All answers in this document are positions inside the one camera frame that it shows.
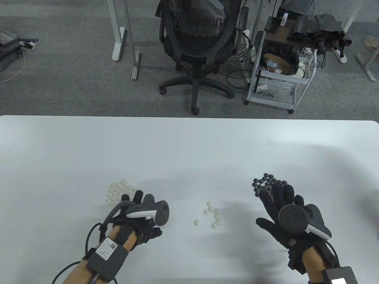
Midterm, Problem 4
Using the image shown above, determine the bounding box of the person's left hand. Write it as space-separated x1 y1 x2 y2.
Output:
104 190 163 252

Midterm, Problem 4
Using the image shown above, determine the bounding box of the person's right hand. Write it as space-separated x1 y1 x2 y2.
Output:
256 182 339 275

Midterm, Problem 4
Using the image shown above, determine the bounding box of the group of black go stones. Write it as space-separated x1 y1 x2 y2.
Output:
252 173 289 198

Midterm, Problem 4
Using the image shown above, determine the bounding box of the group of white go stones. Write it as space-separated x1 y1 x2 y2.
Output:
106 180 136 205

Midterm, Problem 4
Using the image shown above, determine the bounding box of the pile of mixed go stones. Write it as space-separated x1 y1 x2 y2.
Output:
194 201 223 229

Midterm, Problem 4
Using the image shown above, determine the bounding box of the person's right forearm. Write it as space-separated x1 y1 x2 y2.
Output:
301 248 327 284

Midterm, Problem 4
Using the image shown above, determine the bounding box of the person's left forearm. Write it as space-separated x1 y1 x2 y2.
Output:
62 226 138 284

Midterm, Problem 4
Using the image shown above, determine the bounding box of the grey white right hand controller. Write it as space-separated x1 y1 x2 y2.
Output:
278 204 332 240

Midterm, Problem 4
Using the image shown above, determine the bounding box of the dark grey left hand controller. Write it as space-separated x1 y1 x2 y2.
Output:
126 201 170 227

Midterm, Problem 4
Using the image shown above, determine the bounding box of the black left wrist sensor box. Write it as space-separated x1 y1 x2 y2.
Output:
86 237 129 280

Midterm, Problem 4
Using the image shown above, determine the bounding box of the black wrist sensor box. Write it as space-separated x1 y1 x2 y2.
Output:
322 266 359 284
86 237 129 280

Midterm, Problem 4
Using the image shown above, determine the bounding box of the black right wrist sensor box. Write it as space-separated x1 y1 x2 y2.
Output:
322 266 359 284

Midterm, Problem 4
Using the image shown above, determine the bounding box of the white wheeled utility cart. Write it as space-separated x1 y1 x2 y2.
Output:
244 15 319 115

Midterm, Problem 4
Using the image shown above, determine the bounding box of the white power adapter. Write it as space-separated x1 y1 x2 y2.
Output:
298 56 311 79

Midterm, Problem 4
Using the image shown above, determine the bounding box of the black and tan bag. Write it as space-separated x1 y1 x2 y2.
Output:
262 44 300 76

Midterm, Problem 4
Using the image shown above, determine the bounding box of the grey desk leg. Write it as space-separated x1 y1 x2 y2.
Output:
355 49 379 82

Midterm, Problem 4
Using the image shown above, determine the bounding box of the black mesh office chair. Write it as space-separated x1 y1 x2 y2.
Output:
156 0 250 116

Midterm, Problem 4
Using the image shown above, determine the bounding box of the black phone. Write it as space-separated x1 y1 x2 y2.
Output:
264 17 282 32

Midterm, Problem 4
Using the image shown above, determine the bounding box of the black crumpled cloth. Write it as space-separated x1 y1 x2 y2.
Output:
289 14 353 59

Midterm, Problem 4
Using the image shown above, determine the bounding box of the white slanted desk leg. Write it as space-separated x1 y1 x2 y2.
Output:
332 0 360 64

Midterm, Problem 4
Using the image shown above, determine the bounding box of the floor socket box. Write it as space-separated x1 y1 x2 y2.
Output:
19 38 40 50

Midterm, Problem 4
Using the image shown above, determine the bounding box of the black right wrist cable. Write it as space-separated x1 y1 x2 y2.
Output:
326 241 341 267

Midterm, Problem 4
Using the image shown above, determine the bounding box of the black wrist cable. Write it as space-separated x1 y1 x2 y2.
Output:
52 201 131 284
326 241 341 267

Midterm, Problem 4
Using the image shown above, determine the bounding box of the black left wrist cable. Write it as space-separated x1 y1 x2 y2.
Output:
52 201 131 284

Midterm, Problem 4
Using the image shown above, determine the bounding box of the aluminium profile post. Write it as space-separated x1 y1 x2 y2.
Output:
123 0 140 80

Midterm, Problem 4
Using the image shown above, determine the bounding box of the white floor cable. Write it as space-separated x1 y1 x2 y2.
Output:
0 49 26 83

